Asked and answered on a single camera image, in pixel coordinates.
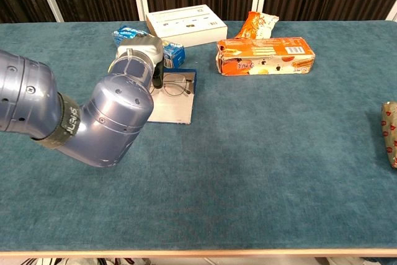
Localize orange white snack bag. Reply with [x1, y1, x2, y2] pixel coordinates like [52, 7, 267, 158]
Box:
[234, 11, 279, 40]

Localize black-framed eyeglasses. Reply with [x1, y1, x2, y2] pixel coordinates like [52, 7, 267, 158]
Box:
[151, 72, 195, 97]

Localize orange cracker box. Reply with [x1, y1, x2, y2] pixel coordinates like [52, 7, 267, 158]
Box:
[216, 37, 316, 76]

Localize gold red snack packet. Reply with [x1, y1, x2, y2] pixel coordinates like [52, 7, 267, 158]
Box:
[381, 101, 397, 169]

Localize blue cookie package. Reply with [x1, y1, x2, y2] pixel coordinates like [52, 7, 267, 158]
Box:
[112, 25, 186, 69]

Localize teal tablecloth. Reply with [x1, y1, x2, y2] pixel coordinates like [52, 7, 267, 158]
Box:
[0, 20, 397, 252]

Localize white cardboard box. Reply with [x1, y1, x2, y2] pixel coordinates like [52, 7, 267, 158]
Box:
[145, 4, 228, 48]

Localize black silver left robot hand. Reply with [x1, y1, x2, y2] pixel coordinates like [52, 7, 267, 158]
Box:
[116, 35, 164, 89]

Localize blue and white glasses case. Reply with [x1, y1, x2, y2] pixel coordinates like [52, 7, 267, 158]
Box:
[145, 68, 199, 125]

